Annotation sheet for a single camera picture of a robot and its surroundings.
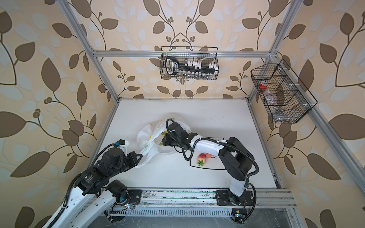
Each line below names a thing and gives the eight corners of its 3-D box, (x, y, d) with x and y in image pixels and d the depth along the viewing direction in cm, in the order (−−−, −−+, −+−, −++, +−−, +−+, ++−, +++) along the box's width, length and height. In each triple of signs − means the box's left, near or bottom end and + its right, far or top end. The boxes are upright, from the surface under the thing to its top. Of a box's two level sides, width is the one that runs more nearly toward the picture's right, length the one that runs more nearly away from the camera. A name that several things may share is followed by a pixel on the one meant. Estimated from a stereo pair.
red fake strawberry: (197, 166, 85) (197, 164, 82) (197, 155, 90) (197, 153, 86) (206, 166, 85) (207, 164, 82) (205, 155, 90) (206, 153, 86)
